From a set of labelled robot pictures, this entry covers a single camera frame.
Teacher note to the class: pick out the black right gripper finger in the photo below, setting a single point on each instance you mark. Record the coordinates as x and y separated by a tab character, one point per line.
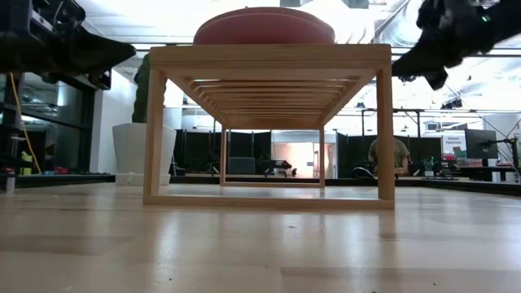
437	79
419	63

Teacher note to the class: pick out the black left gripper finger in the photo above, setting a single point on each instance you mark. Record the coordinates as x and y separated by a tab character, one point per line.
103	81
97	53

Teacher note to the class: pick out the pink ceramic plate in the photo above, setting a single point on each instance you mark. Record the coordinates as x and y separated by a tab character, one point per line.
264	32

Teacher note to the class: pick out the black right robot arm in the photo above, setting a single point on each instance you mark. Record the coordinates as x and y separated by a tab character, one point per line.
509	16

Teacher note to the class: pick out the slatted wooden shelf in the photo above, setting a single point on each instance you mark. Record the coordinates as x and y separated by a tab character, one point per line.
268	61

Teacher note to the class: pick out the green cactus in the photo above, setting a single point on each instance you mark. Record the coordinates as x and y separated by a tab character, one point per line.
140	93

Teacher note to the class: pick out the white printed sign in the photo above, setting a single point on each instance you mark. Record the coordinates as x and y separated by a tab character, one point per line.
454	142

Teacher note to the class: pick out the white planter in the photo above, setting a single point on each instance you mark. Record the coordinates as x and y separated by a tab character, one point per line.
128	150

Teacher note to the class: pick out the black computer monitor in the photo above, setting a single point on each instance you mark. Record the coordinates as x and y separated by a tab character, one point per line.
484	144

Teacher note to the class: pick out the person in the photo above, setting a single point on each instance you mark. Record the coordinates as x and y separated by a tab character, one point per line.
401	154

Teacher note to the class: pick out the small green plant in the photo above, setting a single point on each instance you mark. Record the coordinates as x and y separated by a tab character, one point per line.
429	166

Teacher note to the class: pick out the small red item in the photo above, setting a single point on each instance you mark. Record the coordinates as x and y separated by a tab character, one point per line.
60	170

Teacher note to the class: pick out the black boom stand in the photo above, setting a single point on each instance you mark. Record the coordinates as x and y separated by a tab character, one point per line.
515	156

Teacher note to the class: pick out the yellow-green bottle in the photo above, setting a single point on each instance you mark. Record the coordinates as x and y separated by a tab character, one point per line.
26	163

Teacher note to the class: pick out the black partition panel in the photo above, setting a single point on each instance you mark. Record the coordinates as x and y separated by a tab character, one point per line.
354	154
199	148

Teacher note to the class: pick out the gray box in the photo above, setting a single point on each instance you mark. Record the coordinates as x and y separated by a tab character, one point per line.
241	165

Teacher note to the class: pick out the black device on stand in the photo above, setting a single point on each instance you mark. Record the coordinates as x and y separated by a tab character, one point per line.
277	164

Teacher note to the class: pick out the black table border rail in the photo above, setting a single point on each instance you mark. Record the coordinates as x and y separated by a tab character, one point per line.
61	180

